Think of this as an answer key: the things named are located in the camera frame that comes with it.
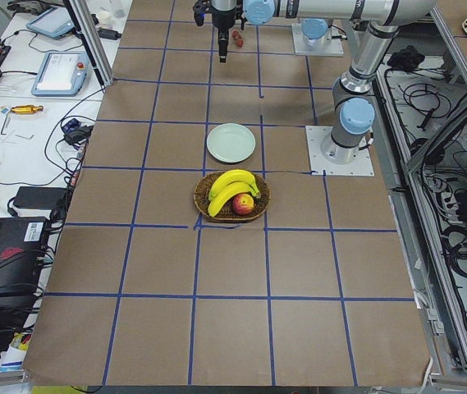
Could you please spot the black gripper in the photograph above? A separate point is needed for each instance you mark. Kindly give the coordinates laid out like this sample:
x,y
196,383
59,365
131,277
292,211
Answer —
x,y
223,18

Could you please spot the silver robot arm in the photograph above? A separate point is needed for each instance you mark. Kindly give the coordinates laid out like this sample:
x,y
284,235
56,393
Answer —
x,y
355,114
313,30

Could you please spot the pale green plate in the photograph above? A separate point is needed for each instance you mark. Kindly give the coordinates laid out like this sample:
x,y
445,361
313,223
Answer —
x,y
230,143

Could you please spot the yellow banana bunch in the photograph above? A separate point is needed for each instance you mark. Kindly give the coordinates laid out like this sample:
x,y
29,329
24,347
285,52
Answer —
x,y
227,186

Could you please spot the brown wicker basket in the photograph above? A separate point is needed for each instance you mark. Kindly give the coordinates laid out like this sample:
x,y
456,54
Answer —
x,y
227,215

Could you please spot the blue teach pendant near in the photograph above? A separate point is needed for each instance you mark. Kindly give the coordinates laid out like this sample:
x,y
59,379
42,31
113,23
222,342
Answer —
x,y
61,74

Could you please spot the blue teach pendant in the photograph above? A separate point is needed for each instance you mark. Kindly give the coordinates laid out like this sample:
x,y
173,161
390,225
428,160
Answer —
x,y
61,74
53,23

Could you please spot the blue teach pendant far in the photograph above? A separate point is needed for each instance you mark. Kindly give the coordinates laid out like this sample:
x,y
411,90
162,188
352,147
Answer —
x,y
53,23

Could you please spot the red apple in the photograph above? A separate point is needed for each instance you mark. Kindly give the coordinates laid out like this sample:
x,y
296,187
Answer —
x,y
243,204

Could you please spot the gold metal cylinder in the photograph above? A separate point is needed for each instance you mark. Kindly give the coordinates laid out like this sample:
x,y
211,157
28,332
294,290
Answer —
x,y
29,109

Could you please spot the black power adapter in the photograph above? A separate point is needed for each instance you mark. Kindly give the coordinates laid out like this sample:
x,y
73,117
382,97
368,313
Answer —
x,y
36,197

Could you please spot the black computer case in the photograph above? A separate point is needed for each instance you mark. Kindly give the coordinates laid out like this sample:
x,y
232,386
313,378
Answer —
x,y
23,242

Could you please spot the aluminium frame post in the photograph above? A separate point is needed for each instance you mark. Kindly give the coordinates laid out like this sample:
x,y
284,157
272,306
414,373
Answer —
x,y
83,21

